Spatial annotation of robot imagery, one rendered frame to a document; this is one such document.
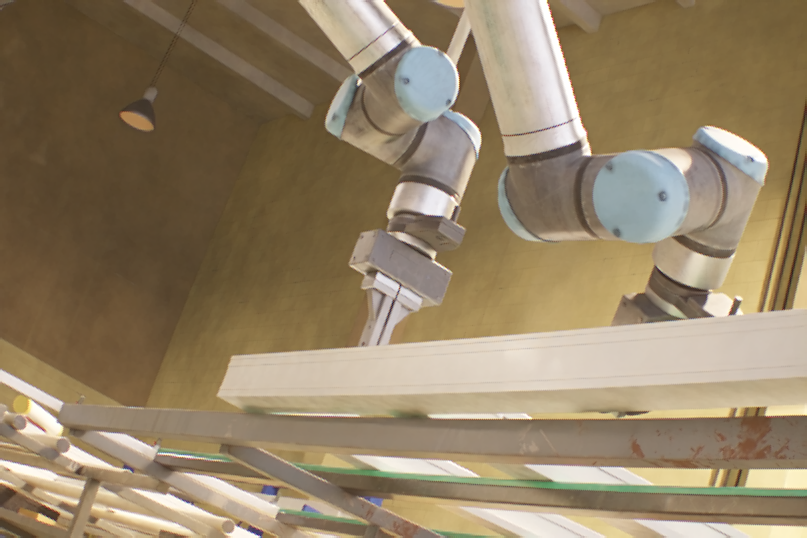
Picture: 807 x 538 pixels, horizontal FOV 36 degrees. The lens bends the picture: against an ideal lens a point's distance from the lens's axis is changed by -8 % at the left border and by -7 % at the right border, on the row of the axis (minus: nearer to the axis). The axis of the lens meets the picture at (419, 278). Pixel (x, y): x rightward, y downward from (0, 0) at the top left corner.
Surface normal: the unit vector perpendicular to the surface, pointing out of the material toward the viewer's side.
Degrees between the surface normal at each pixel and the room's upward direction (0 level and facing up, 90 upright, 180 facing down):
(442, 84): 92
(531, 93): 124
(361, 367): 90
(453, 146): 88
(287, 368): 90
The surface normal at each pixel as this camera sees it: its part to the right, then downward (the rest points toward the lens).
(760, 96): -0.73, -0.45
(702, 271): 0.00, 0.47
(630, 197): -0.66, 0.14
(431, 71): 0.50, -0.09
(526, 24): 0.22, 0.18
